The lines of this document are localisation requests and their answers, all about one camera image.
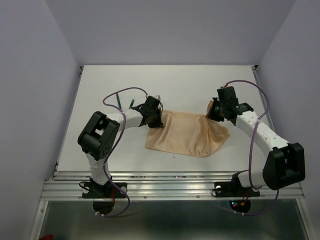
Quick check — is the beige cloth napkin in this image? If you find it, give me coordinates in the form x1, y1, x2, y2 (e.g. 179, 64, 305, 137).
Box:
145, 110, 230, 158

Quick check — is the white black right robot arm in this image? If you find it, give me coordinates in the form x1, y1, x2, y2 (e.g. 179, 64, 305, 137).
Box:
206, 86, 306, 195

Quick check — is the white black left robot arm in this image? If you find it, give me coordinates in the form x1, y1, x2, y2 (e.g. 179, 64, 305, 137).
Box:
77, 95, 163, 197

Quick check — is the red object at bottom edge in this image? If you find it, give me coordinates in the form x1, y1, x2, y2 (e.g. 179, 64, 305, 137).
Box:
38, 234, 54, 240

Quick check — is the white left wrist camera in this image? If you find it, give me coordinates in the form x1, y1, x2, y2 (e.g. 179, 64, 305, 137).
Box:
153, 95, 161, 101

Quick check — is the green handled knife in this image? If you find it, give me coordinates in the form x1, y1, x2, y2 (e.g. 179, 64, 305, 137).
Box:
129, 99, 135, 109

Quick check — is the green handled fork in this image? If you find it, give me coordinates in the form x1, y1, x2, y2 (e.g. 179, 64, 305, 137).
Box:
115, 93, 122, 110

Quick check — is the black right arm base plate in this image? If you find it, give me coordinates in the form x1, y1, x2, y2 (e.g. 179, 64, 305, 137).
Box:
211, 181, 260, 198

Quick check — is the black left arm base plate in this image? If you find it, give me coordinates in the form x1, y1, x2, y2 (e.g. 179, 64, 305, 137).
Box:
78, 181, 126, 199

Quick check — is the aluminium mounting rail frame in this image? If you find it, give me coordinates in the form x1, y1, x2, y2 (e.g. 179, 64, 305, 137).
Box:
30, 65, 318, 240

